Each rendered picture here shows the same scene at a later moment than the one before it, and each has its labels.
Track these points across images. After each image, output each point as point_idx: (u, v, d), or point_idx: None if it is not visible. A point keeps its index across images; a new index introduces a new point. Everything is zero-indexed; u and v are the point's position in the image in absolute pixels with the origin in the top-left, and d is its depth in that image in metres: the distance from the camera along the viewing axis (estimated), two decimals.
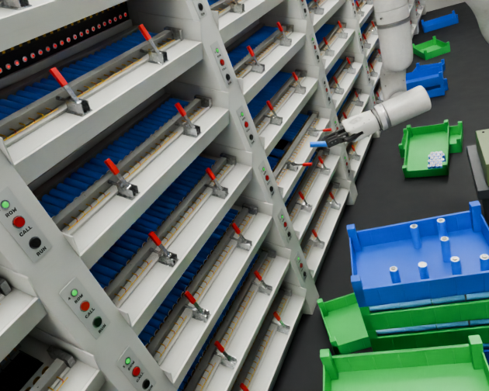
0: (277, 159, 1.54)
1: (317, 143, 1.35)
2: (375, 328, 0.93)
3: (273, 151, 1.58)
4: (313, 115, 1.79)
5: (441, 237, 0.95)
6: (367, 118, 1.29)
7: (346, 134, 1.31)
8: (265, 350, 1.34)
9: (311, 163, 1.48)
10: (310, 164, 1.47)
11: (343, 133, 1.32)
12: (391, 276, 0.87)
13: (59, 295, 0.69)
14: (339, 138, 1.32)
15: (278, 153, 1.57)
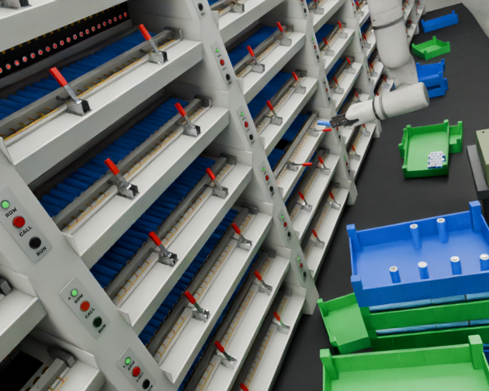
0: (277, 159, 1.54)
1: (271, 155, 1.56)
2: (375, 328, 0.93)
3: (273, 151, 1.58)
4: (313, 115, 1.79)
5: (441, 237, 0.95)
6: (365, 107, 1.40)
7: (347, 119, 1.45)
8: (265, 350, 1.34)
9: (311, 163, 1.48)
10: (310, 164, 1.47)
11: (345, 117, 1.46)
12: (391, 276, 0.87)
13: (59, 295, 0.69)
14: (340, 121, 1.47)
15: (278, 153, 1.57)
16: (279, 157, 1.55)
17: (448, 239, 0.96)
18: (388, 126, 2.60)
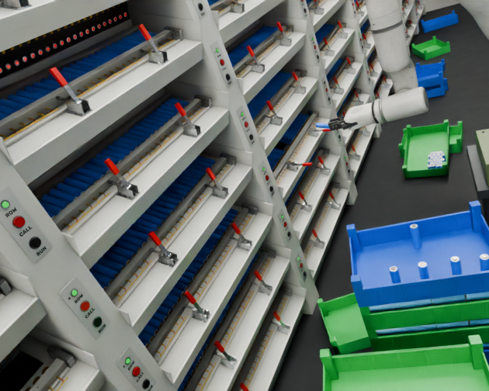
0: (277, 159, 1.54)
1: (271, 155, 1.56)
2: (375, 328, 0.93)
3: (273, 151, 1.58)
4: (313, 115, 1.79)
5: (321, 123, 1.52)
6: (365, 110, 1.39)
7: (345, 122, 1.44)
8: (265, 350, 1.34)
9: (311, 163, 1.48)
10: (310, 164, 1.47)
11: (343, 119, 1.45)
12: (391, 276, 0.87)
13: (59, 295, 0.69)
14: (339, 124, 1.46)
15: (278, 153, 1.57)
16: (279, 157, 1.55)
17: (317, 124, 1.52)
18: (388, 126, 2.60)
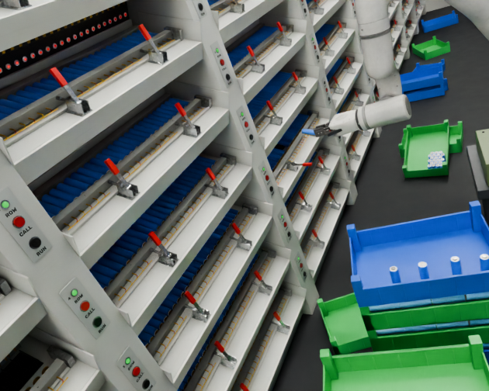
0: (277, 159, 1.54)
1: (271, 155, 1.56)
2: (375, 328, 0.93)
3: (273, 151, 1.58)
4: (313, 115, 1.79)
5: (280, 140, 1.65)
6: (348, 117, 1.41)
7: (330, 128, 1.46)
8: (265, 350, 1.34)
9: (311, 163, 1.48)
10: (310, 164, 1.47)
11: (328, 126, 1.47)
12: (391, 276, 0.87)
13: (59, 295, 0.69)
14: (324, 130, 1.47)
15: (278, 153, 1.57)
16: (279, 157, 1.55)
17: None
18: (388, 126, 2.60)
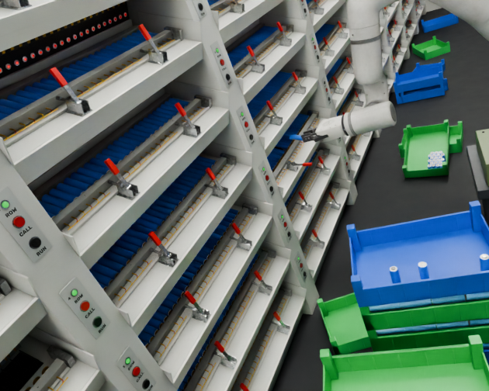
0: (277, 159, 1.54)
1: (271, 155, 1.56)
2: (375, 328, 0.93)
3: (273, 151, 1.58)
4: (313, 115, 1.79)
5: (280, 140, 1.65)
6: (335, 123, 1.42)
7: (317, 134, 1.47)
8: (265, 350, 1.34)
9: (311, 163, 1.48)
10: (310, 164, 1.47)
11: (315, 132, 1.48)
12: (391, 276, 0.87)
13: (59, 295, 0.69)
14: (311, 136, 1.48)
15: (278, 153, 1.57)
16: (279, 157, 1.55)
17: None
18: (388, 126, 2.60)
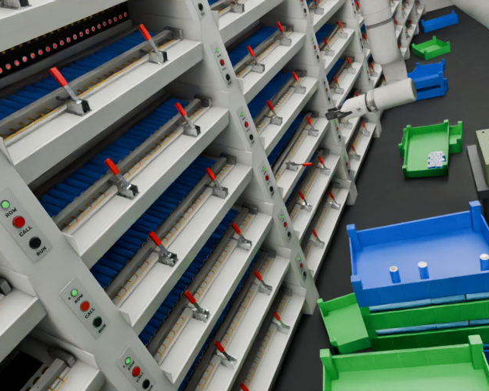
0: (273, 158, 1.55)
1: None
2: (375, 328, 0.93)
3: None
4: (308, 115, 1.80)
5: None
6: None
7: None
8: (265, 350, 1.34)
9: (311, 163, 1.48)
10: (310, 164, 1.47)
11: None
12: (391, 276, 0.87)
13: (59, 295, 0.69)
14: (340, 109, 1.63)
15: (274, 152, 1.58)
16: (275, 156, 1.56)
17: None
18: (388, 126, 2.60)
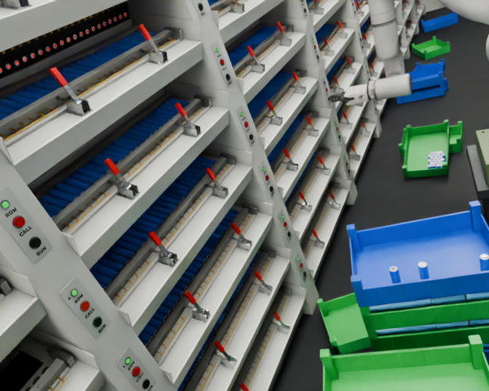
0: (273, 158, 1.55)
1: None
2: (375, 328, 0.93)
3: None
4: (308, 115, 1.80)
5: None
6: None
7: None
8: (265, 350, 1.34)
9: (283, 149, 1.49)
10: (282, 150, 1.49)
11: None
12: (391, 276, 0.87)
13: (59, 295, 0.69)
14: None
15: (274, 152, 1.58)
16: (275, 156, 1.56)
17: None
18: (388, 126, 2.60)
